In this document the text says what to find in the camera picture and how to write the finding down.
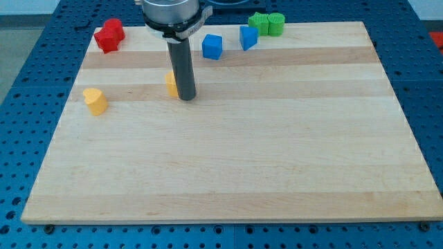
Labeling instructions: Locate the yellow hexagon block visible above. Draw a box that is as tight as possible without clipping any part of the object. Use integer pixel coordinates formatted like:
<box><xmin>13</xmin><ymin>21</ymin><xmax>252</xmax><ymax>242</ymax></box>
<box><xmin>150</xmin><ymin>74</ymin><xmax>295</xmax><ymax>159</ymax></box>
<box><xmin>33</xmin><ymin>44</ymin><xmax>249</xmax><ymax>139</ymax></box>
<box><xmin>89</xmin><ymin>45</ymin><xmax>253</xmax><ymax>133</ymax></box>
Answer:
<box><xmin>165</xmin><ymin>71</ymin><xmax>179</xmax><ymax>98</ymax></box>

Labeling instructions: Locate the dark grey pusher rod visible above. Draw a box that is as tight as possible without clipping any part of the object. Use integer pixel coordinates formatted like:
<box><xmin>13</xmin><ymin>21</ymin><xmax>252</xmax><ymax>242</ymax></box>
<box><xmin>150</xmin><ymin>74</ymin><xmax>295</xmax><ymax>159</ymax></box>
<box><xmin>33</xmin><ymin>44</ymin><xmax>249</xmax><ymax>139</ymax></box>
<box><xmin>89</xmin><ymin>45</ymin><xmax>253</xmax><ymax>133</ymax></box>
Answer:
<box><xmin>168</xmin><ymin>39</ymin><xmax>197</xmax><ymax>101</ymax></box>

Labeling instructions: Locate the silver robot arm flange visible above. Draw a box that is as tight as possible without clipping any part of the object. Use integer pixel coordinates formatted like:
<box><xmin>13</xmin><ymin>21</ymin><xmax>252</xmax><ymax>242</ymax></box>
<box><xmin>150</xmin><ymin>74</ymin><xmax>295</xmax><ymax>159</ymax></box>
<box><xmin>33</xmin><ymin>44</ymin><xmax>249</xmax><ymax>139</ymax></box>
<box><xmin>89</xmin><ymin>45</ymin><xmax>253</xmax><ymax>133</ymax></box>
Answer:
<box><xmin>134</xmin><ymin>0</ymin><xmax>213</xmax><ymax>44</ymax></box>

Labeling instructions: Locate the yellow heart block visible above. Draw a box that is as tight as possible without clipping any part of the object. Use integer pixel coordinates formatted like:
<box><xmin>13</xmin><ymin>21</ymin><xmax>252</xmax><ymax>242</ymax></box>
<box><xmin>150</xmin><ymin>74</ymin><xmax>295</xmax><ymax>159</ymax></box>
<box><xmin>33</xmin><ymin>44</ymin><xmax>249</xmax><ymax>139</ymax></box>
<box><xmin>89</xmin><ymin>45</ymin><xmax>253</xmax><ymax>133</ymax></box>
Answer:
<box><xmin>82</xmin><ymin>88</ymin><xmax>109</xmax><ymax>116</ymax></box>

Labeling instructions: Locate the blue cube block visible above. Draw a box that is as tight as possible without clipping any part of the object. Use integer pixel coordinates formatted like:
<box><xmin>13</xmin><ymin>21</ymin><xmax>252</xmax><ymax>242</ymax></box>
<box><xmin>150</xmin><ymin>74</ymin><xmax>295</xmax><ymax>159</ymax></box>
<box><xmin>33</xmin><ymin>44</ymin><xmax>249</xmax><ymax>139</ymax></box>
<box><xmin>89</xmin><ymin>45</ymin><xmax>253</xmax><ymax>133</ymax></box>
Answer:
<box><xmin>201</xmin><ymin>34</ymin><xmax>223</xmax><ymax>60</ymax></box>

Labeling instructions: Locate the light wooden board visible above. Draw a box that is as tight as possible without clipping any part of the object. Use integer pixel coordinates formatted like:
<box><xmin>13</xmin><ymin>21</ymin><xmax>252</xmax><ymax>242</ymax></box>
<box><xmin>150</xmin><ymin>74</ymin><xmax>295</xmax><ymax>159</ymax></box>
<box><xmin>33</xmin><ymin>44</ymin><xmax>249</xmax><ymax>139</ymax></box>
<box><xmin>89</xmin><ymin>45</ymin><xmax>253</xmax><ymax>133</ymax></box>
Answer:
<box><xmin>21</xmin><ymin>21</ymin><xmax>442</xmax><ymax>225</ymax></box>

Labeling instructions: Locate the blue triangle block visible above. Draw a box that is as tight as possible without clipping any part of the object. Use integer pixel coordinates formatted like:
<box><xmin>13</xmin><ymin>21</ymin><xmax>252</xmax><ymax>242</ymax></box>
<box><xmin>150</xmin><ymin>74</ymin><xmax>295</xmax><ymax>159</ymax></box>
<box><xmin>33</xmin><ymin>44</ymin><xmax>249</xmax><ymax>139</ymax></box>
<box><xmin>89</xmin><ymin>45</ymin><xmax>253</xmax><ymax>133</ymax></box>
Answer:
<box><xmin>239</xmin><ymin>26</ymin><xmax>259</xmax><ymax>50</ymax></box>

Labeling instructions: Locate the green star block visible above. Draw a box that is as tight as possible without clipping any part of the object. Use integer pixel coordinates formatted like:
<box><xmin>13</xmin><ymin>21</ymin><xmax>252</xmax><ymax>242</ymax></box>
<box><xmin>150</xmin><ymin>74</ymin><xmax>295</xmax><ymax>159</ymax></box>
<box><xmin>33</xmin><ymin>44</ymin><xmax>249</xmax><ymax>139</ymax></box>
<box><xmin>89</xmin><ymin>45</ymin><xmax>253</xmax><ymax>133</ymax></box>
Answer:
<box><xmin>248</xmin><ymin>12</ymin><xmax>269</xmax><ymax>36</ymax></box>

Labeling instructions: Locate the green round block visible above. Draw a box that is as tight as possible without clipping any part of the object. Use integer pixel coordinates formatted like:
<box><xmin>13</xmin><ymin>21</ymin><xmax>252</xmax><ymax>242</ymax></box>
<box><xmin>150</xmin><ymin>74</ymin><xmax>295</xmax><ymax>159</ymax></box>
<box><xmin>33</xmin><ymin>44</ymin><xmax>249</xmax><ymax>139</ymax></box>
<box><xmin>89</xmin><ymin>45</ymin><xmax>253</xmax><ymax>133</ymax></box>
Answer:
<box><xmin>268</xmin><ymin>12</ymin><xmax>285</xmax><ymax>37</ymax></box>

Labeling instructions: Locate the red star block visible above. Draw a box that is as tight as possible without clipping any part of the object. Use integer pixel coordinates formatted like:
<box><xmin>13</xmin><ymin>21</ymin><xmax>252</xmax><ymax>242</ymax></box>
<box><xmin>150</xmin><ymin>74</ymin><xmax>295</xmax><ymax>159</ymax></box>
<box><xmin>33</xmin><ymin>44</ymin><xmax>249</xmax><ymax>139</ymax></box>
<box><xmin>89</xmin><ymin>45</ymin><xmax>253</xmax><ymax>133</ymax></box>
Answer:
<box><xmin>93</xmin><ymin>28</ymin><xmax>119</xmax><ymax>53</ymax></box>

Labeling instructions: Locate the red round block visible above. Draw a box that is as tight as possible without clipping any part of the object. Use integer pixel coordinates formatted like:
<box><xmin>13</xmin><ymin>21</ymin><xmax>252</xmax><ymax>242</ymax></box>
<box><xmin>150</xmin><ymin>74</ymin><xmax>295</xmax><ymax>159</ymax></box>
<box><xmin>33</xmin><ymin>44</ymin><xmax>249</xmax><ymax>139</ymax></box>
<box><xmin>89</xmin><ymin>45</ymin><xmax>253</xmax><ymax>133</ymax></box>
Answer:
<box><xmin>104</xmin><ymin>18</ymin><xmax>125</xmax><ymax>42</ymax></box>

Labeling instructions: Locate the red object at edge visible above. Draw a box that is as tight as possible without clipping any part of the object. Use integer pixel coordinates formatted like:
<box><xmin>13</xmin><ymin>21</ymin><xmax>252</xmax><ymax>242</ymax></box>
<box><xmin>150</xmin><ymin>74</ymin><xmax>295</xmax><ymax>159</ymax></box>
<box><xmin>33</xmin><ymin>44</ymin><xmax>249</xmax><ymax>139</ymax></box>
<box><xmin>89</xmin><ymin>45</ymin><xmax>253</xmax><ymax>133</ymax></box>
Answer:
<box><xmin>429</xmin><ymin>31</ymin><xmax>443</xmax><ymax>53</ymax></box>

